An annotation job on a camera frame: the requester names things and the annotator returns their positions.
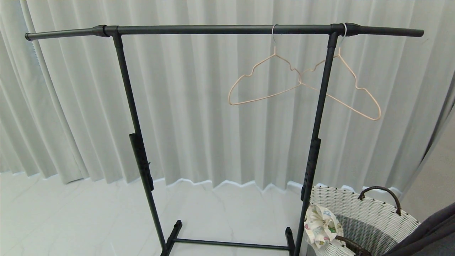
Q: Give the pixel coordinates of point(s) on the white curtain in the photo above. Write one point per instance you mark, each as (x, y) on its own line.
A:
(195, 106)

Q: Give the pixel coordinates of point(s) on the dark grey sleeveless top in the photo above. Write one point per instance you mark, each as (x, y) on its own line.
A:
(426, 234)

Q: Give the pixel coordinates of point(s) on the cream printed garment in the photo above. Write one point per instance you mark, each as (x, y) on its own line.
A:
(321, 224)

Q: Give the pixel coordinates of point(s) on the black clothes rack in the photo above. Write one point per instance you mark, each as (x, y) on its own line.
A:
(213, 29)

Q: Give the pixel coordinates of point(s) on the white laundry basket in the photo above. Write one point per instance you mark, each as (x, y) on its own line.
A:
(369, 217)

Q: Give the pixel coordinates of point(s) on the pink clothes hanger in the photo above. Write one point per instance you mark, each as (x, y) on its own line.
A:
(274, 51)
(339, 53)

